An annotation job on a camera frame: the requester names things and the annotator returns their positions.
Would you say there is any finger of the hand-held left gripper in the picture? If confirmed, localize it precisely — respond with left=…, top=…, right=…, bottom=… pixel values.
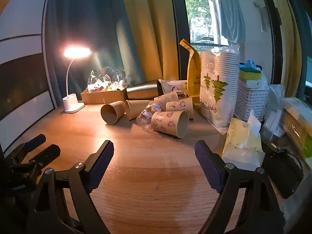
left=29, top=144, right=61, bottom=169
left=24, top=134, right=47, bottom=152

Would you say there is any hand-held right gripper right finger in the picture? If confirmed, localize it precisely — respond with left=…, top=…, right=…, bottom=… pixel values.
left=194, top=140, right=287, bottom=234

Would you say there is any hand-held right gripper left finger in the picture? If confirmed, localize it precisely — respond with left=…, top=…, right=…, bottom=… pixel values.
left=26, top=139, right=114, bottom=234

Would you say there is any plain brown paper cup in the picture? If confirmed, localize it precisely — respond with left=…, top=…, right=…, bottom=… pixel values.
left=100, top=100, right=126, bottom=125
left=124, top=99, right=151, bottom=121

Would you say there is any brown printed paper cup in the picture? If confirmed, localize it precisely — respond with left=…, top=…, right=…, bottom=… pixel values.
left=153, top=90, right=181, bottom=105
left=165, top=97, right=194, bottom=120
left=151, top=110, right=190, bottom=139

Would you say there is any clear plastic cup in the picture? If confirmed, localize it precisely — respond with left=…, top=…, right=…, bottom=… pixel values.
left=136, top=101, right=166, bottom=130

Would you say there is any yellow tissue pack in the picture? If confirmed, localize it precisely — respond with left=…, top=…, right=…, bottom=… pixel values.
left=222, top=109, right=266, bottom=172

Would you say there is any white desk lamp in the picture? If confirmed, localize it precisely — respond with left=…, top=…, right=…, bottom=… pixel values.
left=63, top=47, right=91, bottom=114

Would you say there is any brown cardboard box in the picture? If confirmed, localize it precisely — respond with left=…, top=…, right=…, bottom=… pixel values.
left=80, top=87, right=128, bottom=105

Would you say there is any black pouch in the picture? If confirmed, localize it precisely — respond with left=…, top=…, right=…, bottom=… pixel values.
left=262, top=141, right=304, bottom=199

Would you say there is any pack of white paper cups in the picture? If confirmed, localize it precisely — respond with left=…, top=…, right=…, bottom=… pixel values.
left=199, top=44, right=241, bottom=129

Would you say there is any white plastic basket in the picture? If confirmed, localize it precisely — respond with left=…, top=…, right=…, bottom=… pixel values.
left=234, top=78, right=270, bottom=122

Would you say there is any stainless steel bottle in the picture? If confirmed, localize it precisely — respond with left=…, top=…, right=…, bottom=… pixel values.
left=126, top=80, right=166, bottom=100

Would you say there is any clear bag of small toys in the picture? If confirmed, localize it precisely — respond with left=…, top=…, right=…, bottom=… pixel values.
left=87, top=67, right=129, bottom=94

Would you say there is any clear plastic bag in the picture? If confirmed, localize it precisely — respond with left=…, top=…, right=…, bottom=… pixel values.
left=264, top=84, right=286, bottom=130

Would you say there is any yellow paper bag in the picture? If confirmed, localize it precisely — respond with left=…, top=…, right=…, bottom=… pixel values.
left=179, top=39, right=202, bottom=98

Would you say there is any yellow green box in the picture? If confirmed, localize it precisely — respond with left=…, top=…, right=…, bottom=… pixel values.
left=282, top=97, right=312, bottom=161

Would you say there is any yellow green sponge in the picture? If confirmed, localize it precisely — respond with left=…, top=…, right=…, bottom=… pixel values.
left=238, top=67, right=263, bottom=81

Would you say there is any blue plastic bag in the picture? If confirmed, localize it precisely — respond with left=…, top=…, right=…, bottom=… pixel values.
left=240, top=59, right=263, bottom=70

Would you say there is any teal curtain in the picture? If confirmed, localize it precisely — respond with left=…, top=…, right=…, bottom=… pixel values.
left=45, top=0, right=144, bottom=108

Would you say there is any yellow curtain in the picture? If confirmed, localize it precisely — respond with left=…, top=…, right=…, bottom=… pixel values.
left=119, top=0, right=180, bottom=81

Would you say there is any teal hanging cloth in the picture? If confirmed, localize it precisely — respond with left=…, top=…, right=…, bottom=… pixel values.
left=218, top=0, right=246, bottom=47

